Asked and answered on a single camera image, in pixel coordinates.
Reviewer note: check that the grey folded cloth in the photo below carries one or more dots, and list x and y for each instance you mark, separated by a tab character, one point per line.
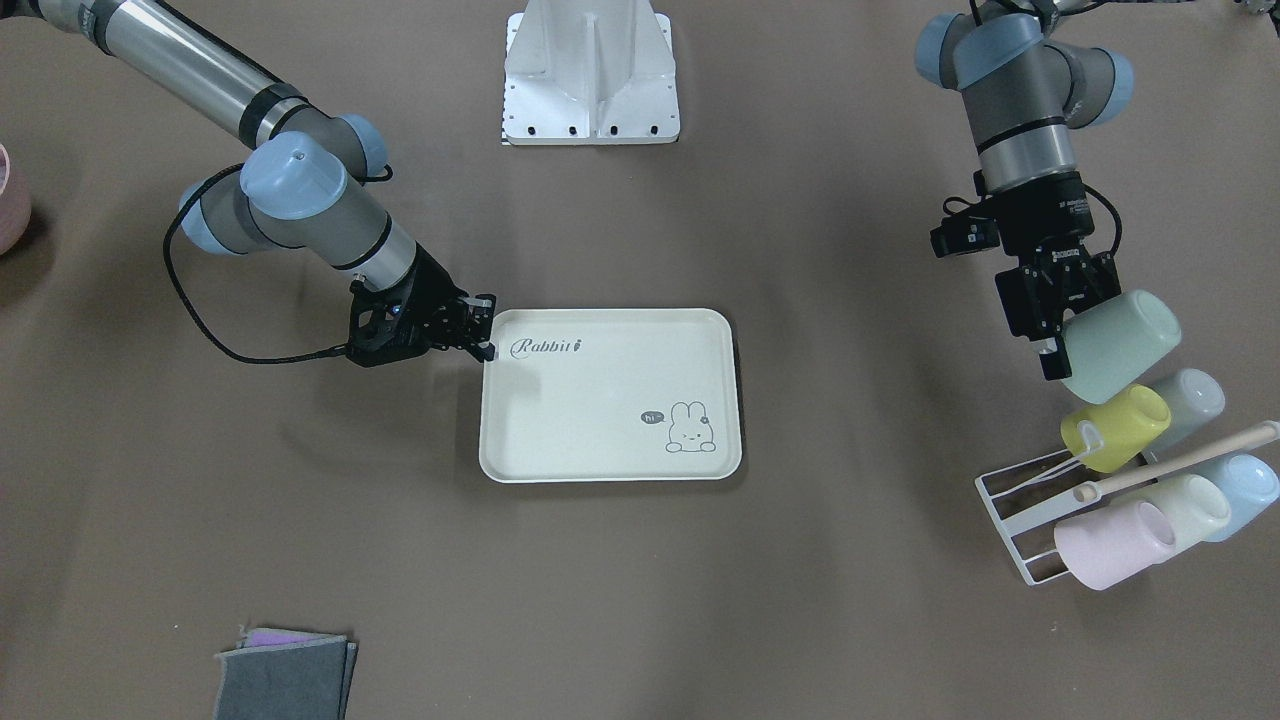
285	674

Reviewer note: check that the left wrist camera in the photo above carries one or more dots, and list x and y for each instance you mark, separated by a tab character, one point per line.
963	235

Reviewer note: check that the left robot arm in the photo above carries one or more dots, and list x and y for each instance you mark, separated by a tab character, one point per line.
1023	95

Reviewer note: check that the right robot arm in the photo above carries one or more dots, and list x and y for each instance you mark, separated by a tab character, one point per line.
304	185

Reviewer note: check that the cream cup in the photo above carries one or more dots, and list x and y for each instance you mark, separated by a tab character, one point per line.
1195	507

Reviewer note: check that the white pedestal column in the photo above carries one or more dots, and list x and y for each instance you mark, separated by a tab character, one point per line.
599	73

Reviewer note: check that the grey-blue cup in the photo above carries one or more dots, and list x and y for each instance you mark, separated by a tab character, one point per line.
1194	399

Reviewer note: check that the wooden rack handle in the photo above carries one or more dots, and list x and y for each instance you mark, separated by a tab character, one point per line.
1254	437

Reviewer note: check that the yellow cup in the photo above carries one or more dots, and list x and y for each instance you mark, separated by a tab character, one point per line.
1104	437

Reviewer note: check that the pink cup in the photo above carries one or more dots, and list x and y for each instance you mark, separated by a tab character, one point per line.
1103	547

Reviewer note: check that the pink bowl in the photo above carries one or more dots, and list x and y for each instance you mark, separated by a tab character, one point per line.
16	202

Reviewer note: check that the light blue cup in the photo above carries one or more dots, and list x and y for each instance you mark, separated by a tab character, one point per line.
1249	484

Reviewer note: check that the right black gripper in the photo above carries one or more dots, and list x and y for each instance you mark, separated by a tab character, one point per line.
432	285

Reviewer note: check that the cream rabbit tray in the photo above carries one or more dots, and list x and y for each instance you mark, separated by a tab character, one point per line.
610	395

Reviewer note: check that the white wire cup rack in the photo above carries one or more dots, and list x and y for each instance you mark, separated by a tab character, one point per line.
1026	500

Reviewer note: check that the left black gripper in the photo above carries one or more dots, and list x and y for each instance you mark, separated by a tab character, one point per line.
1050	218

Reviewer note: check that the green cup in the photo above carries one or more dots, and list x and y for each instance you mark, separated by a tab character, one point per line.
1112	344

